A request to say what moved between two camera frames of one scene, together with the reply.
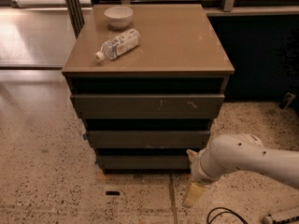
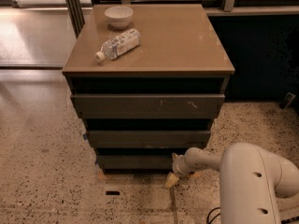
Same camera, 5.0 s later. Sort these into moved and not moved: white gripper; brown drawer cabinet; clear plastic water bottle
Moved: white gripper
Not moved: clear plastic water bottle; brown drawer cabinet
